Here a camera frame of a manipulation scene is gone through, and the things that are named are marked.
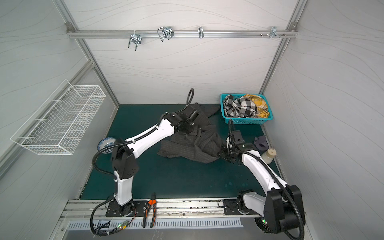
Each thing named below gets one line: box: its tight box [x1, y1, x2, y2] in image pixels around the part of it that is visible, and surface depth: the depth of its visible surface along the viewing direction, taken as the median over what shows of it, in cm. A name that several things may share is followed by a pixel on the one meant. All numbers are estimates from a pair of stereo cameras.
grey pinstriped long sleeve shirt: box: [157, 103, 222, 164], surface depth 93 cm
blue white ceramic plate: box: [97, 136, 116, 153], surface depth 97 cm
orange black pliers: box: [142, 192, 157, 228], surface depth 75 cm
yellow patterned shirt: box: [243, 94, 270, 119], surface depth 106 cm
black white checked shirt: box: [223, 94, 258, 118], surface depth 105 cm
